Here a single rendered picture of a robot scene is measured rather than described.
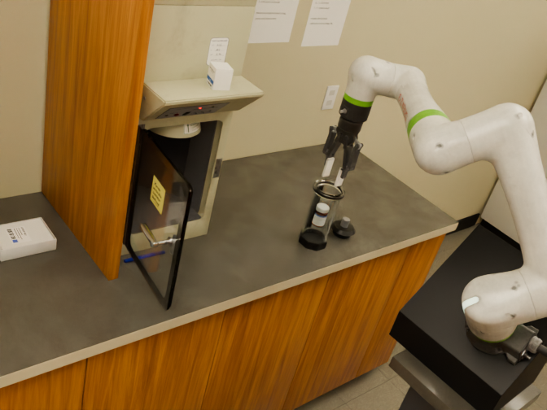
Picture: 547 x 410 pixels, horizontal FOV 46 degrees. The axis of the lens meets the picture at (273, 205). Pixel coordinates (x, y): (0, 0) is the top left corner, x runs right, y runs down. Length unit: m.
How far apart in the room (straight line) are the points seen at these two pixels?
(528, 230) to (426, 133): 0.34
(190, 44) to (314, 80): 1.11
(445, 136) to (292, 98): 1.25
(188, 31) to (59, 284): 0.78
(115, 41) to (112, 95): 0.14
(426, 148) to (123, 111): 0.74
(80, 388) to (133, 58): 0.89
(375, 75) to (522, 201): 0.59
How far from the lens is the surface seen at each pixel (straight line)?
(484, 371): 1.86
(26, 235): 2.00
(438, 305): 1.93
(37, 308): 1.82
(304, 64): 2.69
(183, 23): 1.71
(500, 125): 1.59
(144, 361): 1.94
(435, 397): 1.89
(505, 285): 1.67
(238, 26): 1.81
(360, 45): 2.88
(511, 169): 1.61
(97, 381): 1.90
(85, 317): 1.80
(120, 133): 1.68
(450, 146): 1.57
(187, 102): 1.66
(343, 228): 2.32
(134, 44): 1.56
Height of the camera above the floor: 2.18
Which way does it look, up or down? 31 degrees down
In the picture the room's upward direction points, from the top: 15 degrees clockwise
